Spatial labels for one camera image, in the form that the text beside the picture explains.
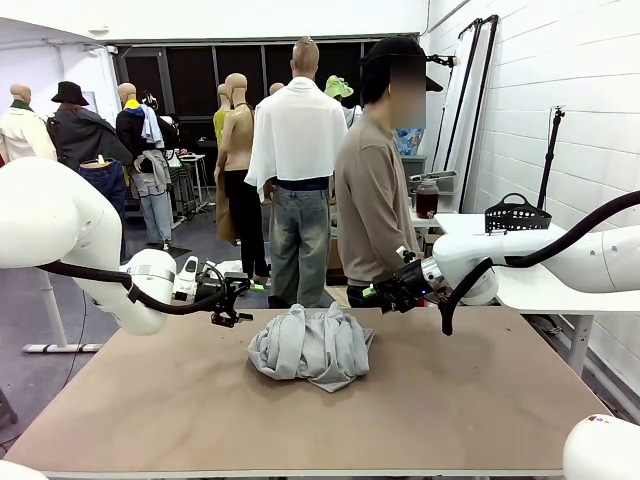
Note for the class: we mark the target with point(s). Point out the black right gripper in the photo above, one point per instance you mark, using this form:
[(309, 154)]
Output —
[(412, 282)]

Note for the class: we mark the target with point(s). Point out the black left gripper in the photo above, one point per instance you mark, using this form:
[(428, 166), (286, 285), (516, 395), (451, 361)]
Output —
[(215, 287)]

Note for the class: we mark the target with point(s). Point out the grey training pants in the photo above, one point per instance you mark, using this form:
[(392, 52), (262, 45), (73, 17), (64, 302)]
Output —
[(310, 350)]

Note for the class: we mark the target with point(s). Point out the black perforated plastic basket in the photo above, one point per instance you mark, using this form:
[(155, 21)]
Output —
[(545, 220)]

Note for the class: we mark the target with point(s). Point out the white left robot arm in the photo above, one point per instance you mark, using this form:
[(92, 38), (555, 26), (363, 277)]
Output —
[(50, 215)]

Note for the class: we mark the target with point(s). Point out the person's right forearm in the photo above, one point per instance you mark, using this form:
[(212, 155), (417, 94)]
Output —
[(407, 235)]

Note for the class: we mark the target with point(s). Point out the white cloth on floor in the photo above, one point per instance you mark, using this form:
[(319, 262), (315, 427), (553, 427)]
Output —
[(227, 266)]

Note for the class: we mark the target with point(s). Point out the person in tan sweater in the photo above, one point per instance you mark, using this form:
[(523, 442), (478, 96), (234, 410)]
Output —
[(370, 200)]

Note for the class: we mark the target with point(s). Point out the glass jar brown liquid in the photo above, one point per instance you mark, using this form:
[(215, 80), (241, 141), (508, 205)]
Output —
[(427, 202)]

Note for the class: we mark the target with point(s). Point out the grey storage bin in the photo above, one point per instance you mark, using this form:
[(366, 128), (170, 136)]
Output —
[(415, 170)]

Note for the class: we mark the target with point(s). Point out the grey tool on shelf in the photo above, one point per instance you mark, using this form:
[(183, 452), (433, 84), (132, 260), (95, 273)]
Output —
[(440, 175)]

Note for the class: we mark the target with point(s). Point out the mannequin grey jacket jeans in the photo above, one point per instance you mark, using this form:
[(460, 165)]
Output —
[(155, 200)]

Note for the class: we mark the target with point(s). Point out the mannequin with blue floral shirt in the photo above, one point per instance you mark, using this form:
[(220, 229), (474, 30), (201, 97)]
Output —
[(407, 142)]

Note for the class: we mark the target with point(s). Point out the bare mannequin black trousers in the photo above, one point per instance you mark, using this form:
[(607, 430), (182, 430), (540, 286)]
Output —
[(239, 135)]

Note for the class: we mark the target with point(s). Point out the blue jeans mannequin legs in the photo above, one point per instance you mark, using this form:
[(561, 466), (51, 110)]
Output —
[(107, 185)]

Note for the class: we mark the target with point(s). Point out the person with face mask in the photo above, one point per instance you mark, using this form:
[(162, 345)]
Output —
[(172, 135)]

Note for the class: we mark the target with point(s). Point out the mannequin with yellow top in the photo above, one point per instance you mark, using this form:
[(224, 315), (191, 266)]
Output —
[(220, 122)]

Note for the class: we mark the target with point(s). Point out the mannequin with white shirt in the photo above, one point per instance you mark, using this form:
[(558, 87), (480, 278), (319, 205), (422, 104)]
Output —
[(295, 130)]

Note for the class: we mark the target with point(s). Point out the white side table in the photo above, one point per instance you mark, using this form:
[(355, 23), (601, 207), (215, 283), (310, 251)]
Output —
[(575, 302)]

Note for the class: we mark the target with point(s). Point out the white table leg stand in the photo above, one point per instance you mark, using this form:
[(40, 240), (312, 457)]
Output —
[(60, 348)]

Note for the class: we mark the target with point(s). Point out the black framed white panels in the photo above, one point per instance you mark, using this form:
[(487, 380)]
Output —
[(467, 125)]

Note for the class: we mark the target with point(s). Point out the mannequin black jacket yellow collar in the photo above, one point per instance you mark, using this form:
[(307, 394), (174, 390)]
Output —
[(129, 130)]

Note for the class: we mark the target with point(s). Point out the black tripod stand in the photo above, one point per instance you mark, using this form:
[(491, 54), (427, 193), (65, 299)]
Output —
[(550, 160)]

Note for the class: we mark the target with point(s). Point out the light green hat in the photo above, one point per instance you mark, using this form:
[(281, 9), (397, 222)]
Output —
[(337, 87)]

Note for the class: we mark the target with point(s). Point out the bare mannequin head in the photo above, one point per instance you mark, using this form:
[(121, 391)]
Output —
[(276, 89)]

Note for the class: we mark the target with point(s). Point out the mannequin black hat dark coat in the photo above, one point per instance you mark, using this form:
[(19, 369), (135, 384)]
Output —
[(80, 130)]

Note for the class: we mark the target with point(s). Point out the black baseball cap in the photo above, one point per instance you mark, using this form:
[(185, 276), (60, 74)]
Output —
[(395, 50)]

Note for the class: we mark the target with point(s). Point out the mannequin with white jacket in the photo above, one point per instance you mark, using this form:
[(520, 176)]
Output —
[(25, 140)]

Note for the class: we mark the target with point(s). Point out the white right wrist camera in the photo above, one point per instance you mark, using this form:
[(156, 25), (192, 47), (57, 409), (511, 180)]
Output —
[(406, 255)]

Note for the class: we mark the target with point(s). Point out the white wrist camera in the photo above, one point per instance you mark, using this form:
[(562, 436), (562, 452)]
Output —
[(187, 275), (406, 255)]

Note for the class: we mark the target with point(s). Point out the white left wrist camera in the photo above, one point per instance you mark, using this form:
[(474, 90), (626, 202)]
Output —
[(187, 275)]

